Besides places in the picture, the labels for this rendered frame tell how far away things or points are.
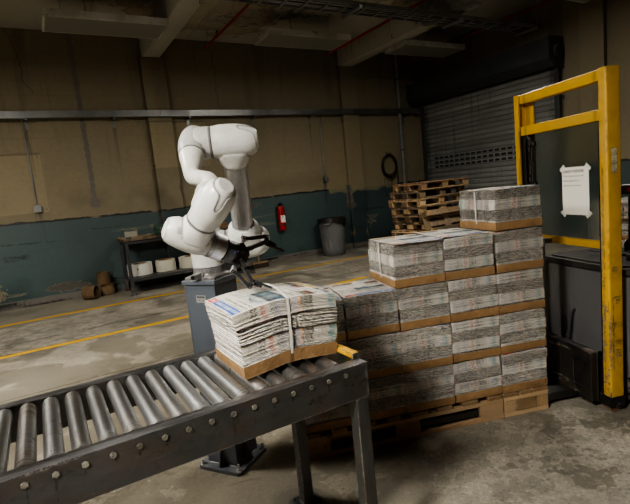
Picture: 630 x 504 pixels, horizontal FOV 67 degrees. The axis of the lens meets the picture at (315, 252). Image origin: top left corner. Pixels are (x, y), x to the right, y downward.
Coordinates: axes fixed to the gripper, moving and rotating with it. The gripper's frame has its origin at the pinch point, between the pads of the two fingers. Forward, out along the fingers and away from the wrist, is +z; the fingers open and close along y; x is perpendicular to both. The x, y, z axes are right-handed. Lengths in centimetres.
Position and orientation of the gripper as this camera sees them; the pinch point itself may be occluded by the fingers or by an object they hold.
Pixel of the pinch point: (274, 267)
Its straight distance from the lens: 172.5
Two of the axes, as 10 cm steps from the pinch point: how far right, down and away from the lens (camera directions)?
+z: 8.0, 3.2, 5.0
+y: -3.2, 9.4, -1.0
